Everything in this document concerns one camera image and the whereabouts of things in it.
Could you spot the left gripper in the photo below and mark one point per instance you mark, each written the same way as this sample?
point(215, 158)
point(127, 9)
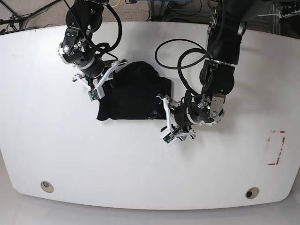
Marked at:
point(177, 117)

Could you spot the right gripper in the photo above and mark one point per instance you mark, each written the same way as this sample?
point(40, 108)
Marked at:
point(96, 72)

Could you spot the black printed T-shirt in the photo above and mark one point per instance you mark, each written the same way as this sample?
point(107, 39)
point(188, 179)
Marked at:
point(132, 94)

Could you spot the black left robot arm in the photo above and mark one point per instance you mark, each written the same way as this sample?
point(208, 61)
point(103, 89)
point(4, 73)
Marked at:
point(228, 23)

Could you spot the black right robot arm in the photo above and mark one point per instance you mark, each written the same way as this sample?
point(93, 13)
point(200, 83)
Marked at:
point(83, 19)

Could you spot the black tripod legs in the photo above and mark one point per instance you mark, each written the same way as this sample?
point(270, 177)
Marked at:
point(35, 13)

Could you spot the left table grommet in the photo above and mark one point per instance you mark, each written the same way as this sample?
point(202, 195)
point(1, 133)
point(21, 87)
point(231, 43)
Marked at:
point(47, 187)

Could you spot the table grommet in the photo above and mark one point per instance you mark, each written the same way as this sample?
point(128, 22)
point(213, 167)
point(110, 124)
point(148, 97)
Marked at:
point(252, 193)
point(47, 187)

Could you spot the red tape marking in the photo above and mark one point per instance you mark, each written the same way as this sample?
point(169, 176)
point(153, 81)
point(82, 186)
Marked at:
point(274, 147)

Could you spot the right table grommet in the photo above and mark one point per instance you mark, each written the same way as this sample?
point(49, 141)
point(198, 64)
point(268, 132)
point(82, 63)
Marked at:
point(252, 193)

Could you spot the white power strip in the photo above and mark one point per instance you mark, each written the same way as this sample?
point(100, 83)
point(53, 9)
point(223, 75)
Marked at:
point(289, 11)

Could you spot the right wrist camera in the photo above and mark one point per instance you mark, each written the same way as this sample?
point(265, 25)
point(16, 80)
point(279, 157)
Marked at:
point(96, 94)

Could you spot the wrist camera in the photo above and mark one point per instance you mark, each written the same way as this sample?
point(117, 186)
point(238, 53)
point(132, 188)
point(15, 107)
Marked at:
point(96, 94)
point(167, 135)

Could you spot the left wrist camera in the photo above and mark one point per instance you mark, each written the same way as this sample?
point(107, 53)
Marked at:
point(167, 135)

